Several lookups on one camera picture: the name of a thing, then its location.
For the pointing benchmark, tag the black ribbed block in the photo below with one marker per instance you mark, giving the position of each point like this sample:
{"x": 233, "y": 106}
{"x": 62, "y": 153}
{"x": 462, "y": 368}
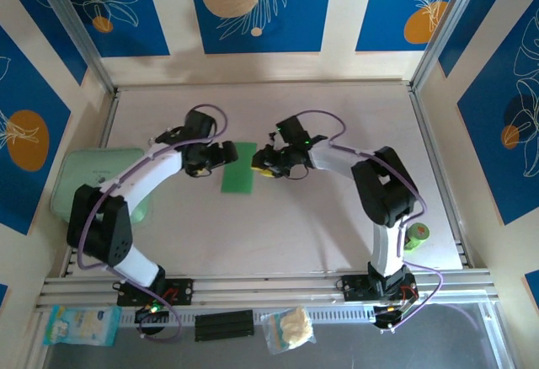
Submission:
{"x": 225, "y": 325}

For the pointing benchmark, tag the green cloth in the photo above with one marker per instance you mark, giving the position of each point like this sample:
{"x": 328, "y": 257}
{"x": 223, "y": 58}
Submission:
{"x": 240, "y": 175}

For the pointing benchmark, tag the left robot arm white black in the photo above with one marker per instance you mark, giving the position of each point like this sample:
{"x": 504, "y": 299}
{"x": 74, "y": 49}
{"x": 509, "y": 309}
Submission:
{"x": 143, "y": 179}

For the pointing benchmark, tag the long aluminium frame rail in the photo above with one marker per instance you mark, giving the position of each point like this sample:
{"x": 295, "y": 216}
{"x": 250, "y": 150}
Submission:
{"x": 269, "y": 289}

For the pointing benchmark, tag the mint green zip pouch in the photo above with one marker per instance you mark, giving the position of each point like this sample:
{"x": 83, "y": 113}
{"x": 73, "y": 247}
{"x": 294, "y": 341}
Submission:
{"x": 80, "y": 175}

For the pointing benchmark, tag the clear bag of crackers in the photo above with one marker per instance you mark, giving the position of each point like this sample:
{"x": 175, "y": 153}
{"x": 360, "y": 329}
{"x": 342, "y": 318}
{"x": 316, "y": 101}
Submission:
{"x": 290, "y": 329}

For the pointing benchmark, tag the blue white snack packet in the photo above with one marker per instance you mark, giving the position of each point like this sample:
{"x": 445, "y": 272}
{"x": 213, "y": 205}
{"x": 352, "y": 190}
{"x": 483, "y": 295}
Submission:
{"x": 82, "y": 326}

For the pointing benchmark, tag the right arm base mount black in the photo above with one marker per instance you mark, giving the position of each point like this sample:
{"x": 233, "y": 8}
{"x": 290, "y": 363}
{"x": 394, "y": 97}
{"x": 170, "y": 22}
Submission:
{"x": 353, "y": 287}

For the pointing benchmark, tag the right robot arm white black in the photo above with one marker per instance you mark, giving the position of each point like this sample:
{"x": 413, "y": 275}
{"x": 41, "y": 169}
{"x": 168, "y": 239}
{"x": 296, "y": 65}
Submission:
{"x": 385, "y": 251}

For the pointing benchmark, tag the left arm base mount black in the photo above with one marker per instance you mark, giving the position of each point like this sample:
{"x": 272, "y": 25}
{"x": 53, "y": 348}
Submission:
{"x": 181, "y": 291}

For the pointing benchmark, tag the aluminium frame post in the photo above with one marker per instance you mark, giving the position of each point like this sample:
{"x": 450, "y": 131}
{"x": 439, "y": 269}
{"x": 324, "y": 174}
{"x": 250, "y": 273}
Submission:
{"x": 71, "y": 15}
{"x": 446, "y": 28}

